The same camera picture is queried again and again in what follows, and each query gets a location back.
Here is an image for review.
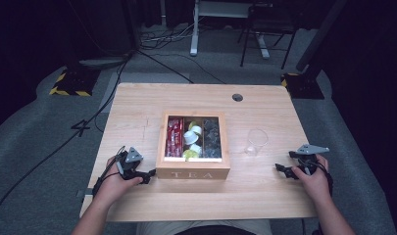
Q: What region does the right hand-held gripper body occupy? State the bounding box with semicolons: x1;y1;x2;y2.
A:
288;144;330;176

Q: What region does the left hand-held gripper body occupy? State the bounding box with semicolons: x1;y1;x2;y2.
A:
115;146;145;181

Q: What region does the clear glass cup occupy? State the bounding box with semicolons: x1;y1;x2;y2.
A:
244;127;270;157

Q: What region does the wooden tea box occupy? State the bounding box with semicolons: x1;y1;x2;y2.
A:
155;110;231;180

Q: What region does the person's right hand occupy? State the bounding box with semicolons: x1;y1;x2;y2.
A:
290;154;333;205

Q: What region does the person's left hand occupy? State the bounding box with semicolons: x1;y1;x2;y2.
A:
98;156;143;205

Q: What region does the bundle of red stick packets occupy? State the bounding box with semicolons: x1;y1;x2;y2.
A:
165;117;184;159

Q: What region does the pile of dark packets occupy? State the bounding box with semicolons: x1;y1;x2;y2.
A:
202;117;223;160

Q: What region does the striped black stand base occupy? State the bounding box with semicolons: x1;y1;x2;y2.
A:
48;66;102;98
280;71;326;100

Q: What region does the person's dark shirt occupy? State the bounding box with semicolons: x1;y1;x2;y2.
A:
181;224;257;235

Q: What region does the grey flat stand foot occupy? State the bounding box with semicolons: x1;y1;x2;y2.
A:
77;56;130;69

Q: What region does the dark slanted pole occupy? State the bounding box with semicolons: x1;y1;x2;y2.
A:
295;0;349;73

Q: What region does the black metal chair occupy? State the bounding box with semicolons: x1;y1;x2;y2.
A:
237;2;299;71

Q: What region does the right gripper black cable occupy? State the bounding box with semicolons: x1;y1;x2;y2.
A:
315;160;334;197

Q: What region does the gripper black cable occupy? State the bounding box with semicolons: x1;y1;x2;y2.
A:
91;145;126;198
315;160;334;197

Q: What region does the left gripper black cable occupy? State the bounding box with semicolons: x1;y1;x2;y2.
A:
91;145;126;198

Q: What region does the long black floor cable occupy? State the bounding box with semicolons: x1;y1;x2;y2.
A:
0;52;135;227

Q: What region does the thin black floor cable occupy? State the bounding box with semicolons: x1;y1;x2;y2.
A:
136;48;227;85

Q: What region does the tangle of floor cables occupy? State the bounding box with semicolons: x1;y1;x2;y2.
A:
139;17;204;51

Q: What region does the white desk frame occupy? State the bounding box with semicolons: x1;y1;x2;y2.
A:
189;0;273;60

